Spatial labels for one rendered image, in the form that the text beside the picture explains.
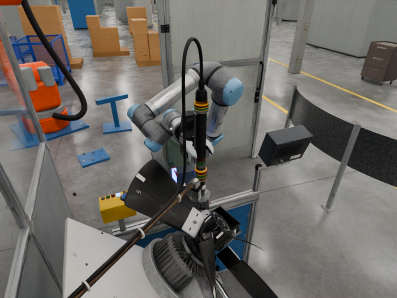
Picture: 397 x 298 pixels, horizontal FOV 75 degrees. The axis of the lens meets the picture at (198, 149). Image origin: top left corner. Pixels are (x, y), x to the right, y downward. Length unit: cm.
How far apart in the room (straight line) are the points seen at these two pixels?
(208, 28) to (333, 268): 238
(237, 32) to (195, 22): 47
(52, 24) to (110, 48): 215
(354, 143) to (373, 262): 101
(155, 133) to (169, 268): 50
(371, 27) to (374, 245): 844
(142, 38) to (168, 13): 570
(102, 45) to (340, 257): 906
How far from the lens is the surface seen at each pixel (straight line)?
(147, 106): 112
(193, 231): 93
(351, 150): 267
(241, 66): 296
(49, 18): 856
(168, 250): 95
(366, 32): 1044
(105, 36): 991
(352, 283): 256
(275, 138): 149
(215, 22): 273
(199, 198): 93
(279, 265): 243
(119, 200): 133
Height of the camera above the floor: 194
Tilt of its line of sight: 32 degrees down
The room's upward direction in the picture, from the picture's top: straight up
